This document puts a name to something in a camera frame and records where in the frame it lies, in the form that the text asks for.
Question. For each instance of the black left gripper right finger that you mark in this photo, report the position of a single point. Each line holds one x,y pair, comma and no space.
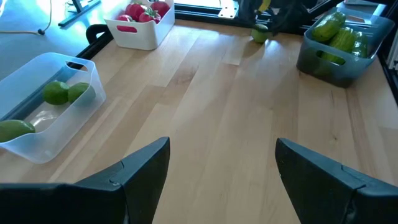
326,202

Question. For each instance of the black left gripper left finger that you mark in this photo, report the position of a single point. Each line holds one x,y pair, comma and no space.
93,205

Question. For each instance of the green lime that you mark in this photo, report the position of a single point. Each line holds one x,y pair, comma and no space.
260,33
14,130
56,92
81,91

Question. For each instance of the red tomato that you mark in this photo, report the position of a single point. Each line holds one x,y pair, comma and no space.
160,7

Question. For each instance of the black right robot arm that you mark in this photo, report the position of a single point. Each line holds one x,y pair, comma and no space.
286,15

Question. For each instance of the clear plastic basket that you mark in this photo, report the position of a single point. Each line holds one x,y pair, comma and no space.
71,124

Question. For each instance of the grey plastic basket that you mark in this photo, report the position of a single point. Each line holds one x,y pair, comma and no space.
342,73

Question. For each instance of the white plastic basket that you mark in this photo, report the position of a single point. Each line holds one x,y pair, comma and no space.
146,34

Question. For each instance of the black floor stand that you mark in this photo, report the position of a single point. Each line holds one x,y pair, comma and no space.
79,12

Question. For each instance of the silver mounting plate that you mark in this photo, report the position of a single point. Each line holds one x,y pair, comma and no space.
228,8

